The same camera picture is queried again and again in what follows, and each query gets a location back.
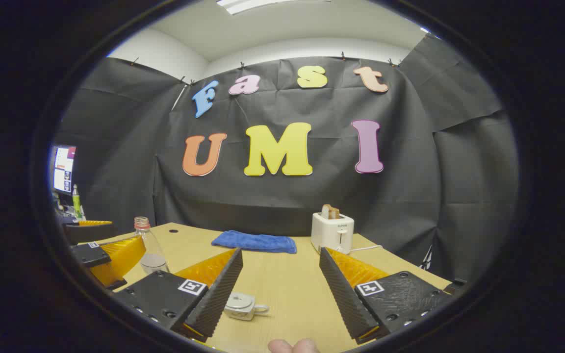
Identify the black backdrop cloth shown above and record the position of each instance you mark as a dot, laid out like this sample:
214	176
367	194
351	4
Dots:
410	196

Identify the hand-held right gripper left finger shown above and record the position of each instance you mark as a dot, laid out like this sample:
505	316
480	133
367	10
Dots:
214	299

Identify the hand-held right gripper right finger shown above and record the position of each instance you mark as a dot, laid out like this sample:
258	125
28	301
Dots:
344	294

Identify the thin white rod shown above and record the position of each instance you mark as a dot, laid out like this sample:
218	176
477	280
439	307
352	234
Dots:
179	96

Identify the white toaster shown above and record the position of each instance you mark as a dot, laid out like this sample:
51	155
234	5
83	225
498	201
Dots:
330	233

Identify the green bottle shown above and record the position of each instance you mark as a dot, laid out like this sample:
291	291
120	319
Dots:
76	201

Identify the toast slice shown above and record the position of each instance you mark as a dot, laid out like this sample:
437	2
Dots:
330	212

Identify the white floral teacup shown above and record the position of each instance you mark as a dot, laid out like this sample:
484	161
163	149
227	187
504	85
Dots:
243	315

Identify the computer monitor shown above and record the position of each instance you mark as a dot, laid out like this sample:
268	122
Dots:
63	169

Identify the ceiling light panel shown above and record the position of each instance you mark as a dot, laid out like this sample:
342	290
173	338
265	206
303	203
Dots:
263	5

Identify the blue folded cloth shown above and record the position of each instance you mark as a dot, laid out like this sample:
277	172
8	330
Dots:
255	241

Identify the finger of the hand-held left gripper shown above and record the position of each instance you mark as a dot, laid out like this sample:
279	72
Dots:
115	262
91	233

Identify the clear plastic water bottle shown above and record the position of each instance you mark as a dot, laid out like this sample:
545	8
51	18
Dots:
152	247

